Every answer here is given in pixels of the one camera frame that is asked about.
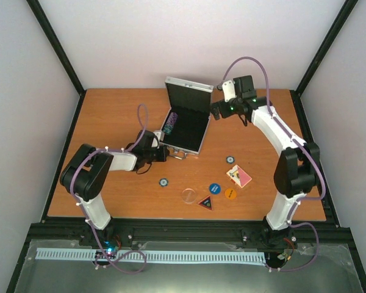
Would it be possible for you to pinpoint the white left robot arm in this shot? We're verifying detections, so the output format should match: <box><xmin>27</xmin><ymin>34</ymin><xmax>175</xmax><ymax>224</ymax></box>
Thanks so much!
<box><xmin>59</xmin><ymin>130</ymin><xmax>170</xmax><ymax>246</ymax></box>

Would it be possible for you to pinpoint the blue white poker chip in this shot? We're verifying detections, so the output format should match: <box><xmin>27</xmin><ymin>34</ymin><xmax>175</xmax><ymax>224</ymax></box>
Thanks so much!
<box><xmin>159</xmin><ymin>178</ymin><xmax>169</xmax><ymax>187</ymax></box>
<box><xmin>226</xmin><ymin>156</ymin><xmax>235</xmax><ymax>164</ymax></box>

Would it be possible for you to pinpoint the white cable duct strip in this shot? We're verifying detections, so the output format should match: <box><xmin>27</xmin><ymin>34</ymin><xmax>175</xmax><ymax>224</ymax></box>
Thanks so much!
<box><xmin>35</xmin><ymin>248</ymin><xmax>266</xmax><ymax>266</ymax></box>

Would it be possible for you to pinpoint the blue round token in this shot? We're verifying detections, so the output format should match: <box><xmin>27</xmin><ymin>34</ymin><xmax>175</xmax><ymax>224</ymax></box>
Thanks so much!
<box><xmin>209</xmin><ymin>183</ymin><xmax>221</xmax><ymax>195</ymax></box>

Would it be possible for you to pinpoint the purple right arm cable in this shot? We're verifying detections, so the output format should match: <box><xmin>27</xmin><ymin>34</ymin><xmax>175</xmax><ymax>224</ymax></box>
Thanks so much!
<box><xmin>220</xmin><ymin>57</ymin><xmax>327</xmax><ymax>272</ymax></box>

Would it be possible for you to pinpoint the black aluminium frame rail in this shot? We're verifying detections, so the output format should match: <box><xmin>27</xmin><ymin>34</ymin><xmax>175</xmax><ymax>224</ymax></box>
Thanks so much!
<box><xmin>46</xmin><ymin>217</ymin><xmax>354</xmax><ymax>248</ymax></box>

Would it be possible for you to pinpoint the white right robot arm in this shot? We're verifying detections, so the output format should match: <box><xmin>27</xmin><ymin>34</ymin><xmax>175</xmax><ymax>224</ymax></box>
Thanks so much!
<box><xmin>210</xmin><ymin>76</ymin><xmax>323</xmax><ymax>231</ymax></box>

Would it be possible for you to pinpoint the purple poker chip stack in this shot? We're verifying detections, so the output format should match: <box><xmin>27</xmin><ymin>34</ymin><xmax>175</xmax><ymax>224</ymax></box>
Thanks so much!
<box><xmin>162</xmin><ymin>112</ymin><xmax>178</xmax><ymax>135</ymax></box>

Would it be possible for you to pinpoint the aluminium poker case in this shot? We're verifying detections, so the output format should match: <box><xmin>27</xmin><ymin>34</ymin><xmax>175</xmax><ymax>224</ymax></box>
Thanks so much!
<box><xmin>160</xmin><ymin>76</ymin><xmax>214</xmax><ymax>155</ymax></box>

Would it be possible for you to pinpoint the orange round token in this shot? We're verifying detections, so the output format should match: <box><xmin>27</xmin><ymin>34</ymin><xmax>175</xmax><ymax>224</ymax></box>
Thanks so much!
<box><xmin>224</xmin><ymin>188</ymin><xmax>237</xmax><ymax>200</ymax></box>

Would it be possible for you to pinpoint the black red triangle token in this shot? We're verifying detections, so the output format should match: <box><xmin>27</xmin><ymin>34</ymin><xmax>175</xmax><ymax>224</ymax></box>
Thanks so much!
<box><xmin>198</xmin><ymin>195</ymin><xmax>213</xmax><ymax>211</ymax></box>

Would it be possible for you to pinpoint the pink playing card deck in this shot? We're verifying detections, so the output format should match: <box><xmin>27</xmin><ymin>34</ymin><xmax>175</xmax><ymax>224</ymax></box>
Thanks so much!
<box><xmin>226</xmin><ymin>165</ymin><xmax>252</xmax><ymax>189</ymax></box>

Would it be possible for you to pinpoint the clear round disc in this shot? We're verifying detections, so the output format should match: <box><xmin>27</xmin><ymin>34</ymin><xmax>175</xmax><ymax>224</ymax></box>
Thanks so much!
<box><xmin>181</xmin><ymin>188</ymin><xmax>197</xmax><ymax>204</ymax></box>

